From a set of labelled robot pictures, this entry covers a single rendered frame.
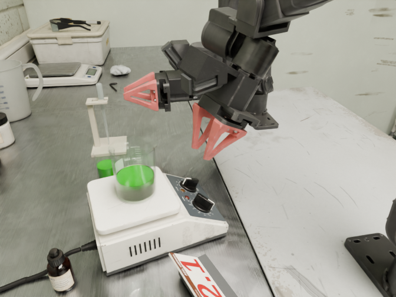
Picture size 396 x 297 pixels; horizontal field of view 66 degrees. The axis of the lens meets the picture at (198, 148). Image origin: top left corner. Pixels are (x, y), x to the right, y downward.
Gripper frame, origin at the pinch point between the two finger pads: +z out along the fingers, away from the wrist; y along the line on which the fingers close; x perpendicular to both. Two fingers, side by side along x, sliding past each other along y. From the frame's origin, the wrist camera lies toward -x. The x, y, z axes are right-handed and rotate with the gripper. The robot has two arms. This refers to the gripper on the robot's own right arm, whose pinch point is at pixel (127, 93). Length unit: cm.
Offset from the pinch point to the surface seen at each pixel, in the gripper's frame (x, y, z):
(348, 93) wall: 56, -112, -144
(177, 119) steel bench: 14.1, -13.1, -12.4
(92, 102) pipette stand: 1.0, 1.0, 7.8
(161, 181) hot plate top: 4.7, 27.7, -5.0
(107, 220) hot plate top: 4.5, 35.3, 2.9
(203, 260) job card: 13.0, 37.4, -9.8
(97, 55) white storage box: 9, -75, 15
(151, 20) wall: 2, -112, -11
